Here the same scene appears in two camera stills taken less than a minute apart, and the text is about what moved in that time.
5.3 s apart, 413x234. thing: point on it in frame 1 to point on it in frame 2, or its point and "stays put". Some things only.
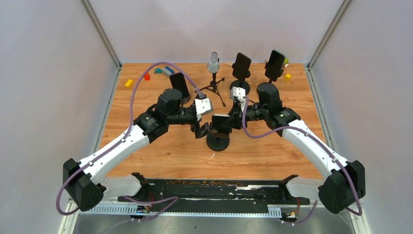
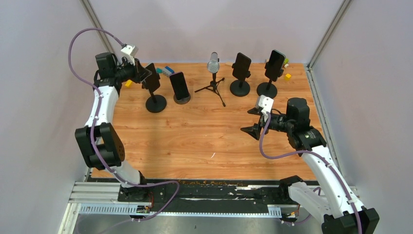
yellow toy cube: (287, 77) stays put
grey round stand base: (185, 100) stays put
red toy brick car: (286, 63) stays put
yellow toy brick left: (129, 84) stays put
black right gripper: (236, 120) to (254, 130)
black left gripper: (200, 132) to (140, 73)
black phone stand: (217, 141) to (156, 103)
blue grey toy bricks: (168, 71) stays put
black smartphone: (241, 66) stays put
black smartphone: (217, 120) to (152, 82)
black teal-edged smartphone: (275, 65) stays put
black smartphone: (178, 81) stays put
